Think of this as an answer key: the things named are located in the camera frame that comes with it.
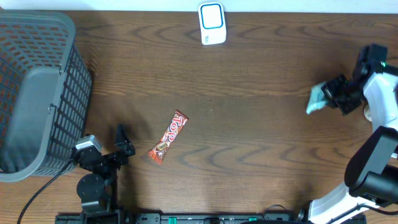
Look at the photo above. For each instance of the red Top chocolate bar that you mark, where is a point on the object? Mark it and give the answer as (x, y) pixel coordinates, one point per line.
(177, 123)

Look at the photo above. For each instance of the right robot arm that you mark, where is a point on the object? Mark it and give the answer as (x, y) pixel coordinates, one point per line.
(370, 182)

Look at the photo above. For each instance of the grey plastic mesh basket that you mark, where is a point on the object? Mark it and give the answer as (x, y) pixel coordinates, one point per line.
(45, 93)

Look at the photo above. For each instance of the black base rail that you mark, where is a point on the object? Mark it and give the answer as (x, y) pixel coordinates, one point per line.
(273, 216)

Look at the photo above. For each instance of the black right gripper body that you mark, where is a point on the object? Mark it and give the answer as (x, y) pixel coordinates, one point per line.
(343, 93)

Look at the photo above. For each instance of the teal wet wipes pack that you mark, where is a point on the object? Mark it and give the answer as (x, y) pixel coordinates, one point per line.
(317, 99)

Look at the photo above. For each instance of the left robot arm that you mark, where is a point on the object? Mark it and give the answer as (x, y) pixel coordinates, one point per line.
(98, 190)

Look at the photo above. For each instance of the white barcode scanner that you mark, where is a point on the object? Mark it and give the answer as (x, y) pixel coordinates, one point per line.
(212, 23)

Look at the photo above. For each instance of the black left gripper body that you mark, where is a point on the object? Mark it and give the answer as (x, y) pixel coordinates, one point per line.
(114, 161)

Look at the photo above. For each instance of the green lid jar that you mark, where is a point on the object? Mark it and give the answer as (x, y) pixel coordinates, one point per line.
(367, 113)

